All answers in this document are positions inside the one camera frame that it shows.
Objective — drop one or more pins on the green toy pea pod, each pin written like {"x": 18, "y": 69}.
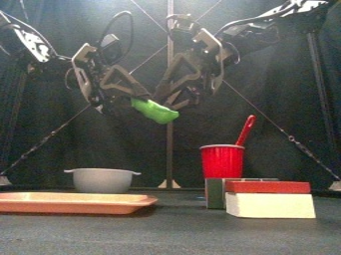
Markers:
{"x": 153, "y": 111}

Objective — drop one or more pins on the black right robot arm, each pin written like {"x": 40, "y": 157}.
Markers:
{"x": 274, "y": 23}

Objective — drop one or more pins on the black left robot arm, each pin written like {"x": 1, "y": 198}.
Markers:
{"x": 26, "y": 43}

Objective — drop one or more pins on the red plastic cup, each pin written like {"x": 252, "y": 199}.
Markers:
{"x": 222, "y": 162}

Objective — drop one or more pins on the dark green box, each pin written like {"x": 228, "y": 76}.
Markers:
{"x": 215, "y": 193}

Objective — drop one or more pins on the orange plastic tray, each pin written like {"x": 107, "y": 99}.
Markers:
{"x": 72, "y": 202}

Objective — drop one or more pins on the red and white box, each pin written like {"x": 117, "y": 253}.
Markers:
{"x": 268, "y": 199}

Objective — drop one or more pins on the metal frame pole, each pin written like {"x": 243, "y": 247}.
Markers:
{"x": 169, "y": 142}

